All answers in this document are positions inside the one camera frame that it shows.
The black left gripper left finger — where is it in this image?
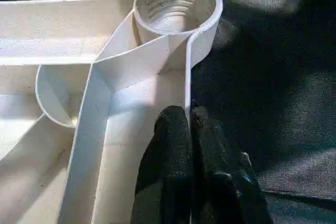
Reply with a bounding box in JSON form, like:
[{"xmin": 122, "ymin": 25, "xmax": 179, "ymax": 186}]
[{"xmin": 130, "ymin": 105, "xmax": 194, "ymax": 224}]

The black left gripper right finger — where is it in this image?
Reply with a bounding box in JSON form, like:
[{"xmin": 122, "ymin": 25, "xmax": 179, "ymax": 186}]
[{"xmin": 190, "ymin": 103, "xmax": 274, "ymax": 224}]

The black work mat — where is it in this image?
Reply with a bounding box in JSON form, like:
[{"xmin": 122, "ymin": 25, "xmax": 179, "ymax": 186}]
[{"xmin": 0, "ymin": 0, "xmax": 336, "ymax": 224}]

